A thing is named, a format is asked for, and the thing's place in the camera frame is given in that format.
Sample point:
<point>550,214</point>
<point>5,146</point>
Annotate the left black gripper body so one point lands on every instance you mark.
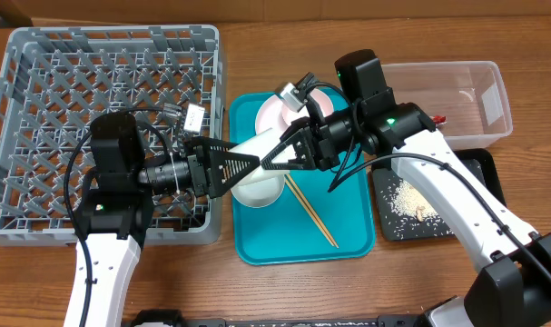
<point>196,171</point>

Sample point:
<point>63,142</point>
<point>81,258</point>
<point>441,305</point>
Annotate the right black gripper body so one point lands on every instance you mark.
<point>312,145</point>

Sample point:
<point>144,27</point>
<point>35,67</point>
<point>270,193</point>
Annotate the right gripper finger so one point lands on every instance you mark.
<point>289,155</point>
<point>299,132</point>

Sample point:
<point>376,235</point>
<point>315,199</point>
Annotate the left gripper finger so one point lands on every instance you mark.
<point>227,169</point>
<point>214,144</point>

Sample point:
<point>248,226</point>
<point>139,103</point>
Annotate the wooden chopstick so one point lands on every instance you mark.
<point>313,213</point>
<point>309,215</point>

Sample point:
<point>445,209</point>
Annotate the pink bowl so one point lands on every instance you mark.
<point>287,116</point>

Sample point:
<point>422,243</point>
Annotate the grey bowl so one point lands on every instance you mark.
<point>260,194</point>

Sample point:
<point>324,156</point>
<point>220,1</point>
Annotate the pale green cup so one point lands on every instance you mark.
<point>260,145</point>

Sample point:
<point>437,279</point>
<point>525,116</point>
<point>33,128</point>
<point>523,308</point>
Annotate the snack wrapper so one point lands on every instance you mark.
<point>438,119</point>

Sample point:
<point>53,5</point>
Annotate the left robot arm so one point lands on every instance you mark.
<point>117,207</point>

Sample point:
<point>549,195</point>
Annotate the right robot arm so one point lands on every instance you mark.
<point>512,260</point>

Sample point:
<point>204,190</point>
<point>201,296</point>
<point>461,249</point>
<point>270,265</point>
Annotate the large pink plate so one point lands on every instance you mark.
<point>269,115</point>

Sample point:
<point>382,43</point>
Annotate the teal serving tray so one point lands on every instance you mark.
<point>284,233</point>

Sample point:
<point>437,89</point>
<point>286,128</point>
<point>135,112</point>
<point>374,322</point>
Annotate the spilled rice pile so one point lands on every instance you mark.
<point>408,201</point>

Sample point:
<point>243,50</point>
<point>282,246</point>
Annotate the black tray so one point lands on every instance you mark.
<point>402,228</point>

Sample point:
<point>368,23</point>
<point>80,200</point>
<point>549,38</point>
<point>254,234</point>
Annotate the clear plastic bin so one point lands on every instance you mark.
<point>471,95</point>

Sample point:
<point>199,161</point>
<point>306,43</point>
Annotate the grey plastic dish rack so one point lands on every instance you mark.
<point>54,81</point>

